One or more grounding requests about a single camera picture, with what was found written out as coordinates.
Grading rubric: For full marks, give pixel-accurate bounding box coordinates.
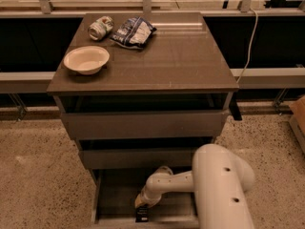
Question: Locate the grey drawer cabinet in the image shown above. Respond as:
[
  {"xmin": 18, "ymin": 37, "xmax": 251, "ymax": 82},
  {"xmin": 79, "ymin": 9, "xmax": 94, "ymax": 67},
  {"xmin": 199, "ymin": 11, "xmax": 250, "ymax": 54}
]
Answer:
[{"xmin": 46, "ymin": 11, "xmax": 243, "ymax": 229}]

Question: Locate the top grey drawer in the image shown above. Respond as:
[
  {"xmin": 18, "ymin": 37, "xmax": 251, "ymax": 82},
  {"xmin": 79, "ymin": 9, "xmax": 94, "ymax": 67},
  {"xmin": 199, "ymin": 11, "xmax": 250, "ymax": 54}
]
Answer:
[{"xmin": 54, "ymin": 96, "xmax": 230, "ymax": 140}]

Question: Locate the white cable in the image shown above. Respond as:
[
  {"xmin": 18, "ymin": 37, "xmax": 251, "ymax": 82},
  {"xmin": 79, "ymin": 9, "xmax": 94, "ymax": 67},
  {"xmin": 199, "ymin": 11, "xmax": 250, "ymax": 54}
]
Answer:
[{"xmin": 235, "ymin": 7, "xmax": 259, "ymax": 84}]

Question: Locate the black rxbar chocolate bar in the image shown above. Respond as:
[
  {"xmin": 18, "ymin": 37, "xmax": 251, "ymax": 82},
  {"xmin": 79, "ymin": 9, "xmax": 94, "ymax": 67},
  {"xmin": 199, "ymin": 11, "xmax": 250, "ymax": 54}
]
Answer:
[{"xmin": 135, "ymin": 206, "xmax": 149, "ymax": 222}]

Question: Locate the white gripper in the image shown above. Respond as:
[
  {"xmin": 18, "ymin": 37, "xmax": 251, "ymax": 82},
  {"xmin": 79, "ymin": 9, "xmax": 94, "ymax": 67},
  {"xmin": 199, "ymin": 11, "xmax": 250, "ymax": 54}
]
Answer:
[{"xmin": 134, "ymin": 186, "xmax": 162, "ymax": 208}]

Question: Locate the cardboard box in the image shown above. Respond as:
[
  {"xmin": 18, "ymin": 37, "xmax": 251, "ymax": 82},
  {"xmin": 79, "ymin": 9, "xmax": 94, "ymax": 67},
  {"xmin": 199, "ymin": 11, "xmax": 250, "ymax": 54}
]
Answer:
[{"xmin": 289, "ymin": 95, "xmax": 305, "ymax": 153}]

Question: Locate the white bowl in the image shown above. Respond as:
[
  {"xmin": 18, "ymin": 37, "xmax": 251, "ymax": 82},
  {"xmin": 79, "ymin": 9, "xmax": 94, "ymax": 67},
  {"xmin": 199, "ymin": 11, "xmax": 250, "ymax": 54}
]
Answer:
[{"xmin": 64, "ymin": 46, "xmax": 110, "ymax": 75}]

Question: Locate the grey metal railing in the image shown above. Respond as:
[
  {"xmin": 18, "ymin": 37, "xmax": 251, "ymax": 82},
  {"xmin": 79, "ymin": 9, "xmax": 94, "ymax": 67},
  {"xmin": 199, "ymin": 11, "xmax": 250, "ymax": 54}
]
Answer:
[{"xmin": 0, "ymin": 3, "xmax": 305, "ymax": 94}]

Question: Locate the middle grey drawer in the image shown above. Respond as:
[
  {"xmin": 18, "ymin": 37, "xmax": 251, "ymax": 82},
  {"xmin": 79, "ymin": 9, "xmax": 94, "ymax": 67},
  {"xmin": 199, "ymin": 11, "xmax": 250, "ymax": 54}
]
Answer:
[{"xmin": 74, "ymin": 136, "xmax": 215, "ymax": 171}]

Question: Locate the blue white chip bag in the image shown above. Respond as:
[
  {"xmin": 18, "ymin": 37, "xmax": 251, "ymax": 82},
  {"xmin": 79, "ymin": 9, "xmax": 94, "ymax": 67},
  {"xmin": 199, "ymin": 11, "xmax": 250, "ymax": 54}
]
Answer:
[{"xmin": 111, "ymin": 16, "xmax": 156, "ymax": 50}]

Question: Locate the crushed green white can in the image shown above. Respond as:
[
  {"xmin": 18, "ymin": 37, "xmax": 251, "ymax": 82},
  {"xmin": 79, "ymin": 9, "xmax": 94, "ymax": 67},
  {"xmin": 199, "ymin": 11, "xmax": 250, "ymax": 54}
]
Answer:
[{"xmin": 88, "ymin": 16, "xmax": 114, "ymax": 41}]

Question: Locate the bottom grey open drawer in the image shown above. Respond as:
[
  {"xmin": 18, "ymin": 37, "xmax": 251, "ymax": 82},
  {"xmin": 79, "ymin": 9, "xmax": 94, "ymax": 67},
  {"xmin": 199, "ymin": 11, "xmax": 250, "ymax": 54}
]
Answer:
[{"xmin": 86, "ymin": 168, "xmax": 202, "ymax": 229}]

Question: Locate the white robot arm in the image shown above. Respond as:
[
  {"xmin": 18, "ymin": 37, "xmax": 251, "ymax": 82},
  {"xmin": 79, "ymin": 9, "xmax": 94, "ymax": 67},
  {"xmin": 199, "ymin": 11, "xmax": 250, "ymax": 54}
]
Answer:
[{"xmin": 134, "ymin": 144, "xmax": 255, "ymax": 229}]

